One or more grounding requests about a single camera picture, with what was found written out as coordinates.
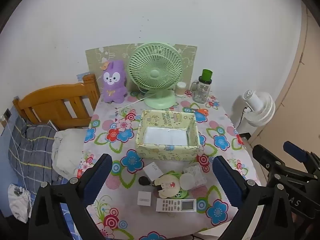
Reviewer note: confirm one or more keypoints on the beige door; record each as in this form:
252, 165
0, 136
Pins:
300, 92

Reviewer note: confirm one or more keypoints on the white plastic bag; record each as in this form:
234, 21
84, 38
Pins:
18, 202

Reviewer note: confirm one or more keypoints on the green cartoon wall poster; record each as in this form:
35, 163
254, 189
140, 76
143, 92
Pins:
95, 57

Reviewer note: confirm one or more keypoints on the small black round object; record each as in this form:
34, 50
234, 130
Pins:
143, 180

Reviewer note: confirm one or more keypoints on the green desk fan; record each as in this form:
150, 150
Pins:
155, 75

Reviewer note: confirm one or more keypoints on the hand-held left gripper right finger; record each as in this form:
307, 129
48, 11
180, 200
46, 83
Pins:
225, 175

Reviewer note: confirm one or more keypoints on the white remote control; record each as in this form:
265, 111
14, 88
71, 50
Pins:
172, 205

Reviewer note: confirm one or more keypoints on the white standing fan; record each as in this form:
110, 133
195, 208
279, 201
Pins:
262, 110

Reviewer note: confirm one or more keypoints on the cream round case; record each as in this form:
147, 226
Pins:
167, 185

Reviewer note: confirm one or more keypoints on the white charger block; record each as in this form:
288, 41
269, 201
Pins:
152, 171

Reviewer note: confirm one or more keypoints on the floral tablecloth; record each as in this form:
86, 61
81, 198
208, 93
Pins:
112, 140

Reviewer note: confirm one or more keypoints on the white paper sheet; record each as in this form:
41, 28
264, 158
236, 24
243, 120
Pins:
165, 136

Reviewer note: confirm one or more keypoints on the white round disc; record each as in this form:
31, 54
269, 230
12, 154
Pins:
187, 181

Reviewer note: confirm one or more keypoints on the small white square box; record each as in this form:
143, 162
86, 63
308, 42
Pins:
144, 198

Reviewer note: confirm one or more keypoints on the wooden bed headboard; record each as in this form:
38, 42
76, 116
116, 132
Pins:
50, 95

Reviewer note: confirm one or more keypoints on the green perforated panda case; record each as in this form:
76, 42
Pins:
181, 194

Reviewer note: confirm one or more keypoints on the purple plush toy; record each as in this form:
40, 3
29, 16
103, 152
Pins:
113, 85

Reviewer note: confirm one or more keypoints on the yellow cartoon storage box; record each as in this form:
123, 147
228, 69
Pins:
162, 152

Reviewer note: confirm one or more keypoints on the grey plaid blanket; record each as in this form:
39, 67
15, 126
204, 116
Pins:
32, 150

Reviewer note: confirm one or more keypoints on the clear floss pick box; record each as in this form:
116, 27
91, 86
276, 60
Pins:
198, 173

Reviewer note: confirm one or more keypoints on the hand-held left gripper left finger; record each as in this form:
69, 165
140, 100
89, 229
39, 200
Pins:
100, 177

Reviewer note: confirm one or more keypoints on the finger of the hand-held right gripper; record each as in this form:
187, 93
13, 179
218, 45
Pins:
262, 155
295, 152

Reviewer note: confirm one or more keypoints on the glass mug jar green lid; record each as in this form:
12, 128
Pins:
201, 92

